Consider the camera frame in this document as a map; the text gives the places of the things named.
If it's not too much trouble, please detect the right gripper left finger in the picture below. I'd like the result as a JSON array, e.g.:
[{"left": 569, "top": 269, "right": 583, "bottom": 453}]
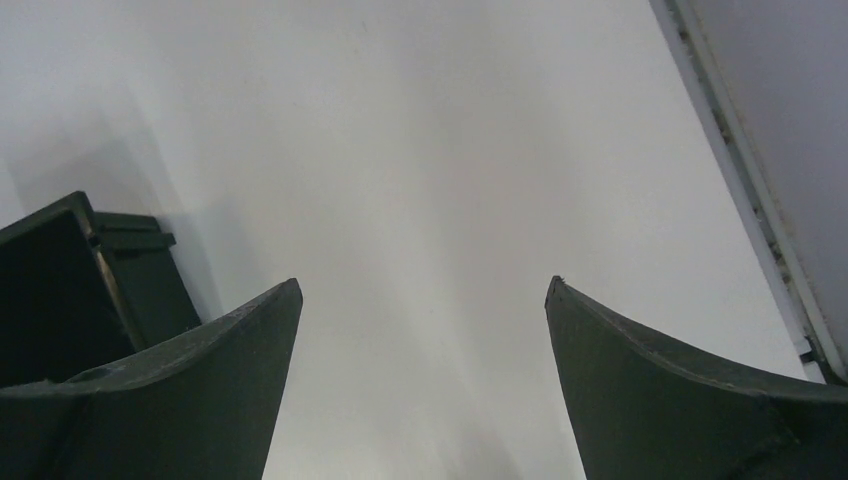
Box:
[{"left": 1, "top": 278, "right": 303, "bottom": 479}]

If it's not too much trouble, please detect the aluminium frame rail right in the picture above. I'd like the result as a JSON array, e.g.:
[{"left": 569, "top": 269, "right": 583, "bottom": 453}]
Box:
[{"left": 651, "top": 1, "right": 847, "bottom": 385}]

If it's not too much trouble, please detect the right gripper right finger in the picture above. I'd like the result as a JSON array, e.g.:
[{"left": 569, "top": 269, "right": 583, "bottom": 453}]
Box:
[{"left": 545, "top": 277, "right": 847, "bottom": 479}]

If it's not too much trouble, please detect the black plastic bin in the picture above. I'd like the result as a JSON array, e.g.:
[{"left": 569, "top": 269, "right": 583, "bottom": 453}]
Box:
[{"left": 1, "top": 191, "right": 201, "bottom": 387}]

